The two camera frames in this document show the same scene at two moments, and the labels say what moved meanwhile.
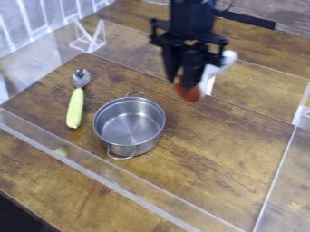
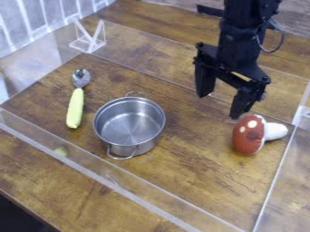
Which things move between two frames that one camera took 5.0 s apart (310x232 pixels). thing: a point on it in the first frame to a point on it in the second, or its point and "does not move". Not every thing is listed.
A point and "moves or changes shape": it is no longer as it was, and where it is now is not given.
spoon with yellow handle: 81,80 does not move
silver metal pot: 130,122 does not move
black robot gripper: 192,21 to 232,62
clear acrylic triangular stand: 89,43 does not move
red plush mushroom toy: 195,93 moves or changes shape
